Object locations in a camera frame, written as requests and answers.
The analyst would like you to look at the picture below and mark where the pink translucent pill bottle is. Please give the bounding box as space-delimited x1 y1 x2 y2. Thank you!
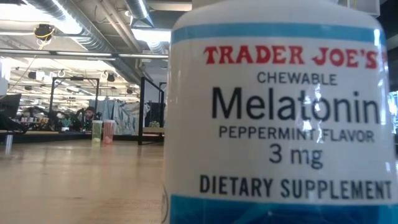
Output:
103 119 116 145

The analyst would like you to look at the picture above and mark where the hanging blue white cloth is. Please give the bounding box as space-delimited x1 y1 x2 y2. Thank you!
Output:
88 98 141 136

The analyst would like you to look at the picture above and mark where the white melatonin supplement bottle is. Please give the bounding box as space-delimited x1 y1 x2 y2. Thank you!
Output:
160 0 398 224

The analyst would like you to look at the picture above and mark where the green translucent pill bottle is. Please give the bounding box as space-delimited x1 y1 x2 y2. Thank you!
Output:
91 119 103 145

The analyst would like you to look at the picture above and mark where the person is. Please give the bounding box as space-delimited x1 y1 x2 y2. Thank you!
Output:
73 106 102 131

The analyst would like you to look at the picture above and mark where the long ceiling light bar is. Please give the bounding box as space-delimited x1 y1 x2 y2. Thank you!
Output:
0 49 169 60

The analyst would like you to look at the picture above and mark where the teal potted plant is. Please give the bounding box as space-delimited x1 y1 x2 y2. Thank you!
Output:
60 117 73 133

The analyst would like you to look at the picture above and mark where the dark computer monitor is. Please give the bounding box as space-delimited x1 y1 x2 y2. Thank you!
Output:
0 93 22 119

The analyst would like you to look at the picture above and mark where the bright display screen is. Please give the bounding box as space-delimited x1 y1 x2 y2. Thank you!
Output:
388 90 398 134

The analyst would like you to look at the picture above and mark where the wooden shelf with black frame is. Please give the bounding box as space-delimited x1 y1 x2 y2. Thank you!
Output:
138 76 165 146

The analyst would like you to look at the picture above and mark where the small silver ceiling duct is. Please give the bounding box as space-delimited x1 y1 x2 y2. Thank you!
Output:
124 0 155 28

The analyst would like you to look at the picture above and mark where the black background rig frame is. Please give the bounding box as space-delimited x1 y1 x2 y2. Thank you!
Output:
49 76 100 116

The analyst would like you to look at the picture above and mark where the large silver ceiling duct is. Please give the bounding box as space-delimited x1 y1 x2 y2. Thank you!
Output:
26 0 147 85

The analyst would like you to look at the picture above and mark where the black aluminium table frame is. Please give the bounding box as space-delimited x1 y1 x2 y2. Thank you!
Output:
0 132 165 146

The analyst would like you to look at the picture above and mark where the black ceiling device yellow cable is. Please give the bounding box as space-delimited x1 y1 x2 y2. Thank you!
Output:
33 23 57 41

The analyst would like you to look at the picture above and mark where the silver metal post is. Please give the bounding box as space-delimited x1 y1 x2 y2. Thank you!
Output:
5 134 14 156

